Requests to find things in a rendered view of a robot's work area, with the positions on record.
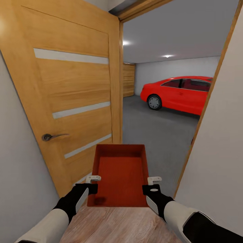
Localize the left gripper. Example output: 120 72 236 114
87 184 98 195

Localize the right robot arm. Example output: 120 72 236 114
142 177 243 243

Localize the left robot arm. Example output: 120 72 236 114
14 175 101 243

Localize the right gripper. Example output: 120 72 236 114
142 184 161 195

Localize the storage box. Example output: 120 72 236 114
87 144 149 208

